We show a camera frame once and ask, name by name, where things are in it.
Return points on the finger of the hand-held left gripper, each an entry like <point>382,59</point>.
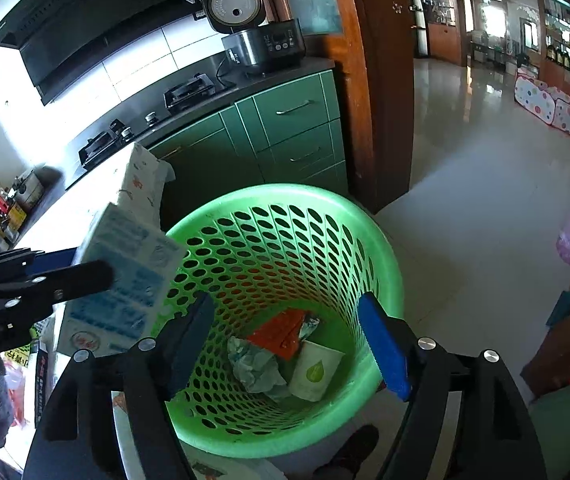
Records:
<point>52,258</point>
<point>82,278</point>

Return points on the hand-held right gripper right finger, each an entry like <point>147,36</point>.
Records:
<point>382,347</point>

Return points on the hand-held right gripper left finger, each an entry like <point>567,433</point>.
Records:
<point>191,345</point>

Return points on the white and blue milk carton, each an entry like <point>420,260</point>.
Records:
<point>125,255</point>

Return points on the green perforated plastic basket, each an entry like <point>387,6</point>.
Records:
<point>275,220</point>

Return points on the crumpled pale paper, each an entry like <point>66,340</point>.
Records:
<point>255,367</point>

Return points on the metal lidded pot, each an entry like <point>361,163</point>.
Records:
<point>29,192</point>

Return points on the white paper cup green leaf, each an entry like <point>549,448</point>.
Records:
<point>315,370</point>

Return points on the cluster of condiment bottles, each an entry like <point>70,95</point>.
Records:
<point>0,210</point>

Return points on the crumpled foil wrapper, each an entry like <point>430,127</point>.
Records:
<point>310,327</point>

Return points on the orange snack packet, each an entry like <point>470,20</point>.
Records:
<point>277,332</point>

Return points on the person's dark shoe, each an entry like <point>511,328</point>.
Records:
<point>352,452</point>

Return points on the cartoon printed white tablecloth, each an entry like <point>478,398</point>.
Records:
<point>135,175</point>

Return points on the black gas stove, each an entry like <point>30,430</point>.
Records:
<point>137,122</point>

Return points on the brown cardboard box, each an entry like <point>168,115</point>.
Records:
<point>560,350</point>

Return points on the green kitchen cabinet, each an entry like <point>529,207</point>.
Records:
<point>285,125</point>

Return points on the black range hood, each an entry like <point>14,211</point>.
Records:
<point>90,20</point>

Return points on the polka dot play tent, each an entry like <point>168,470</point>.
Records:
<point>547,102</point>

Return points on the black rice cooker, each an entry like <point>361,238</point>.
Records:
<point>275,42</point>

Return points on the wooden display cabinet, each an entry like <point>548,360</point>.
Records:
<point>562,35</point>

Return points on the brown wooden door frame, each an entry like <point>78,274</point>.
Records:
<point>380,85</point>

